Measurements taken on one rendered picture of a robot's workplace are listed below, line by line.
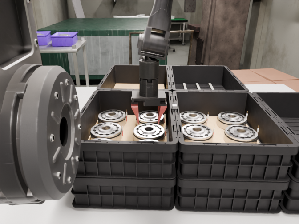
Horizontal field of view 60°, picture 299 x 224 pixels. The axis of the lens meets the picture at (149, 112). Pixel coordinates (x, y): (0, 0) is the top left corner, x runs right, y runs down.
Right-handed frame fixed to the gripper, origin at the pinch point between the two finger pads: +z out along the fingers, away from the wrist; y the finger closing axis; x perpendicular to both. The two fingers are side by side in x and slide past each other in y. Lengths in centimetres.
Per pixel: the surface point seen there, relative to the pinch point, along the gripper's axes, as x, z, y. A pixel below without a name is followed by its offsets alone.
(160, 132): 1.3, 3.7, -4.0
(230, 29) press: -321, 11, -142
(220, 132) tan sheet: -3.1, 6.6, -25.5
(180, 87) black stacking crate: -53, 7, -20
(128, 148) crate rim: 18.6, -1.7, 6.1
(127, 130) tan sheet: -7.1, 7.1, 6.7
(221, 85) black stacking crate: -55, 7, -42
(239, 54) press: -325, 50, -164
